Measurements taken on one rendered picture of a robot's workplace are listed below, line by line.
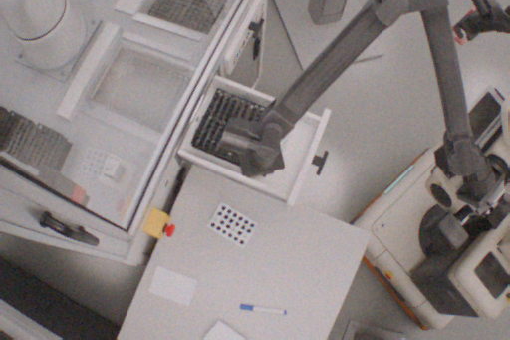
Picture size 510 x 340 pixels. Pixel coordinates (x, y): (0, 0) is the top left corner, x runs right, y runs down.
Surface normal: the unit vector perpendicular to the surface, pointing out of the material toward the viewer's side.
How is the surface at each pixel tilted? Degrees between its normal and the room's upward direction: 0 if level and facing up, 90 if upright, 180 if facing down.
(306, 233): 0
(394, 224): 0
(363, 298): 0
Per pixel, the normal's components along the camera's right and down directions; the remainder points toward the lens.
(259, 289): 0.02, -0.28
